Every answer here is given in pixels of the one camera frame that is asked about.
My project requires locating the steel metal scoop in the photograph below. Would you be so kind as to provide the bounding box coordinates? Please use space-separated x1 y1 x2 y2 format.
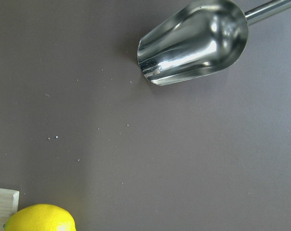
137 0 291 86

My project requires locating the yellow lemon near board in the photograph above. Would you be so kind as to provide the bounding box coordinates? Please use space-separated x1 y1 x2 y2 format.
4 204 76 231

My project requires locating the wooden cutting board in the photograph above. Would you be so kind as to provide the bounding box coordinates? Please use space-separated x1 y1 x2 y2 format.
0 188 20 231

